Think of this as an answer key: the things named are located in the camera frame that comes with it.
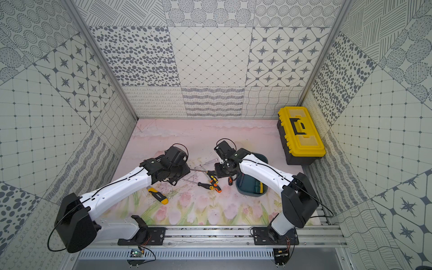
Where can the aluminium mounting rail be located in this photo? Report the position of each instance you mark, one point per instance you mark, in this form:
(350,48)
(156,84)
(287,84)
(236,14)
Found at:
(243,236)

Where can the yellow black toolbox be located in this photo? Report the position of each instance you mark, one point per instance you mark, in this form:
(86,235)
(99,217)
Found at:
(299,136)

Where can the black yellow phillips screwdriver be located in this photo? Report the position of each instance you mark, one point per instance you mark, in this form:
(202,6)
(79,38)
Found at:
(210,173)

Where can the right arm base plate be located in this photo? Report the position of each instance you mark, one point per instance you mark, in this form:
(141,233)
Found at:
(267,236)

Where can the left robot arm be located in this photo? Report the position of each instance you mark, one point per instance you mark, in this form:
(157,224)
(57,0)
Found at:
(77,222)

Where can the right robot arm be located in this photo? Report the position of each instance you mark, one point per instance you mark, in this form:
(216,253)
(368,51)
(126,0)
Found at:
(298,197)

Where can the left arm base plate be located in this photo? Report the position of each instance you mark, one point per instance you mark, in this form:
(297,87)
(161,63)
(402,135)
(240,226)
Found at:
(145,235)

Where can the yellow black utility knife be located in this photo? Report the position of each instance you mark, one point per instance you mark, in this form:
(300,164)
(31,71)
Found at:
(158,195)

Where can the black orange small screwdriver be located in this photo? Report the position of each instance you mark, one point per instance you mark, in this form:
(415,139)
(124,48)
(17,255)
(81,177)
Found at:
(214,183)

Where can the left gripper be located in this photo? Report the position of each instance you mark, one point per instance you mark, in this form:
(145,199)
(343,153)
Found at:
(179,173)

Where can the teal plastic storage box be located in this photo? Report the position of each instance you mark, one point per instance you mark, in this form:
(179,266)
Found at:
(248,186)

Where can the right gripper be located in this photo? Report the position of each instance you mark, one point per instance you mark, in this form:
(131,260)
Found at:
(219,174)

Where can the clear handle screwdriver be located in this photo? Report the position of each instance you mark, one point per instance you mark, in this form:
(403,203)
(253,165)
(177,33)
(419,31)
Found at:
(207,164)

